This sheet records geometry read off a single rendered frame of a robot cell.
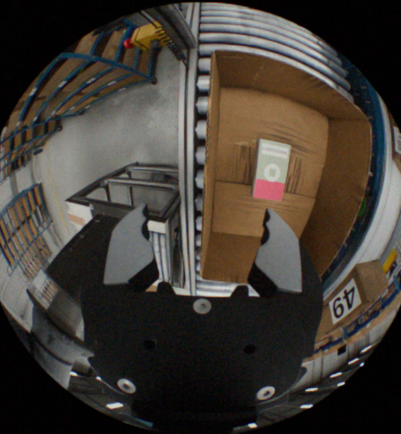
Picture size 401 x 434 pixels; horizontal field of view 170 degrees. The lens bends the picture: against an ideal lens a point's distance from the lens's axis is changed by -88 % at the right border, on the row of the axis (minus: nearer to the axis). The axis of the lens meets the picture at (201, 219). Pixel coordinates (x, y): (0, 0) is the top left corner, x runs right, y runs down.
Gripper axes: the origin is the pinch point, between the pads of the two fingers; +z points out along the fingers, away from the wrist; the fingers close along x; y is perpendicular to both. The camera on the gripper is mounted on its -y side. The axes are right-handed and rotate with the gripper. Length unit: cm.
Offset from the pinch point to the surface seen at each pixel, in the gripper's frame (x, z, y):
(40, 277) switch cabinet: -871, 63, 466
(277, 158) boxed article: 14.1, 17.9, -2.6
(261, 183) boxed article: 11.5, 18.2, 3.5
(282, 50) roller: 19.0, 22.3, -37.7
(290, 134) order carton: 18.1, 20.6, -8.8
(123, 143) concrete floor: -72, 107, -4
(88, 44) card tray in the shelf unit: -50, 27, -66
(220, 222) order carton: 4.0, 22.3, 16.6
